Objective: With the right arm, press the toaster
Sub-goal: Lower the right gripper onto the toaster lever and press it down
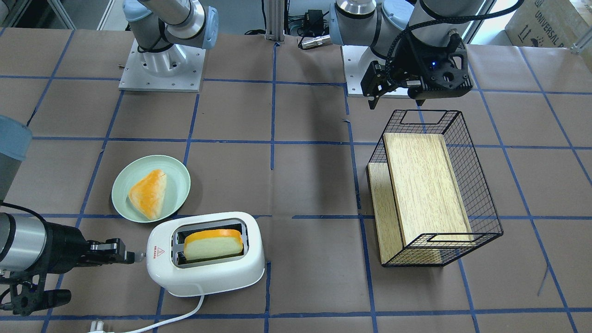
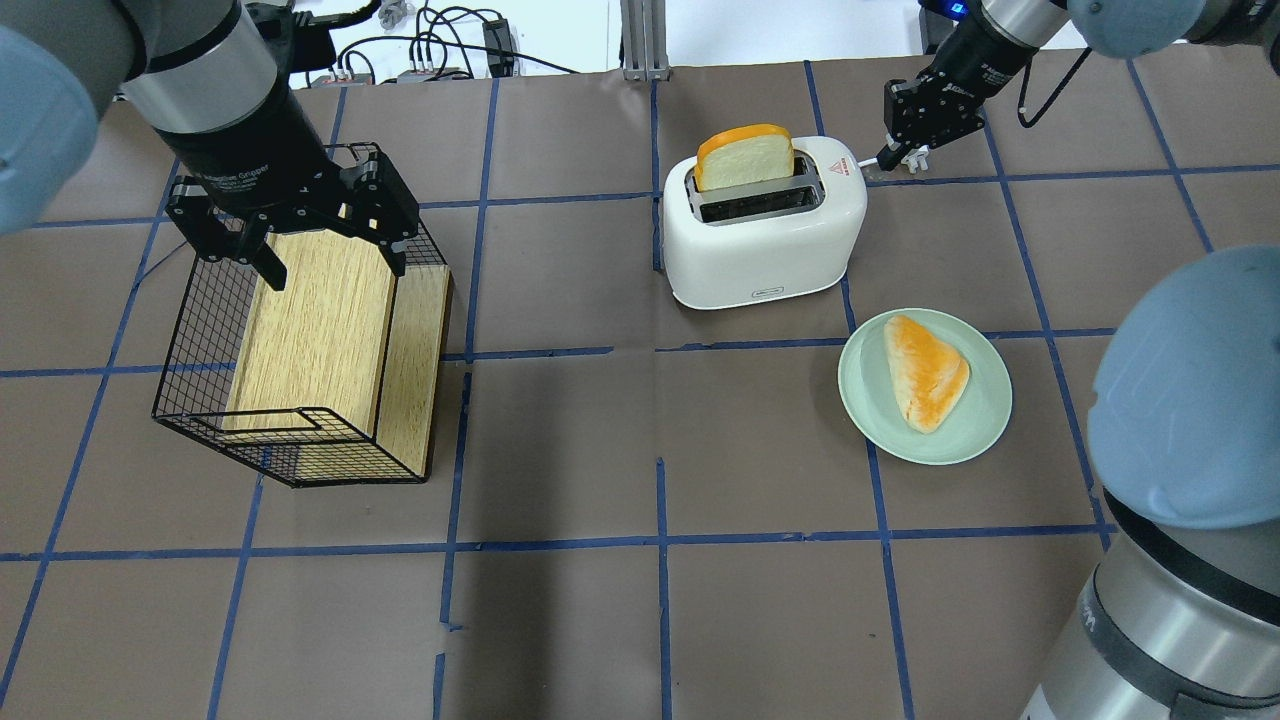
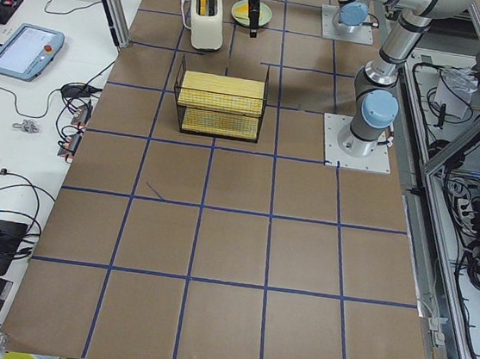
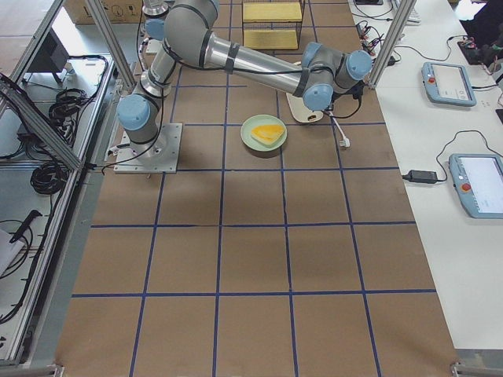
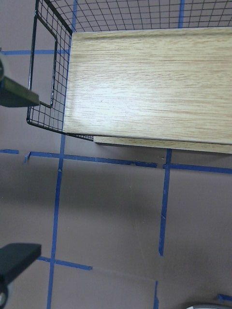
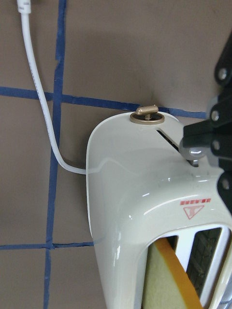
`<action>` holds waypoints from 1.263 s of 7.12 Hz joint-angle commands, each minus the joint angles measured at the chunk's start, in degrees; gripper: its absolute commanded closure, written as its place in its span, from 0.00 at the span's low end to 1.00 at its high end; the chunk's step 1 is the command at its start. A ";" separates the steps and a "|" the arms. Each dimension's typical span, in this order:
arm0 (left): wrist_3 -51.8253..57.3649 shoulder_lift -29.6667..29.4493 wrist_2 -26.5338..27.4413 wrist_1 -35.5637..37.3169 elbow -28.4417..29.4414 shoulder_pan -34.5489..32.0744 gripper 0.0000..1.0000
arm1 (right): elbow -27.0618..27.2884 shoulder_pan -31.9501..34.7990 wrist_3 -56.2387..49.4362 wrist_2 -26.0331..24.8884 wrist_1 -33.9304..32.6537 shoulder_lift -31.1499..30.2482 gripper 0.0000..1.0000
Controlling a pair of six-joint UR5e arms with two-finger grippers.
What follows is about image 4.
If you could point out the far teach pendant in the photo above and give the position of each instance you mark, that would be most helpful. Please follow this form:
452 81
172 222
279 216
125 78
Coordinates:
447 84

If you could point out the teach pendant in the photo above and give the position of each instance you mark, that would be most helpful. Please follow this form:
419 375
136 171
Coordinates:
447 84
477 179

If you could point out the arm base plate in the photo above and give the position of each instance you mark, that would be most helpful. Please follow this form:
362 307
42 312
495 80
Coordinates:
151 158

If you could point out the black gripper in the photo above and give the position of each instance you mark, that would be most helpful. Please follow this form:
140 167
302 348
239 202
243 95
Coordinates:
339 95

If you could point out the aluminium frame post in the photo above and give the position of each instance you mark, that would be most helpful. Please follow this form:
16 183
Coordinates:
391 38

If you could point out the light green round plate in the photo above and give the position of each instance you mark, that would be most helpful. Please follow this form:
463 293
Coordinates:
256 120

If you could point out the black power adapter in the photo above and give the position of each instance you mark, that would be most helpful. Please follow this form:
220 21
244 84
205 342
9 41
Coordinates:
421 176

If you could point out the near teach pendant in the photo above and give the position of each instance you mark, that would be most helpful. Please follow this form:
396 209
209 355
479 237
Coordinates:
477 179

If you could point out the wooden shelf board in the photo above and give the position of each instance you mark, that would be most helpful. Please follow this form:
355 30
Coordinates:
271 25

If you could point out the white two-slot toaster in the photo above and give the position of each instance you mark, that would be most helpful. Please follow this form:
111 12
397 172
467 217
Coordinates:
301 113

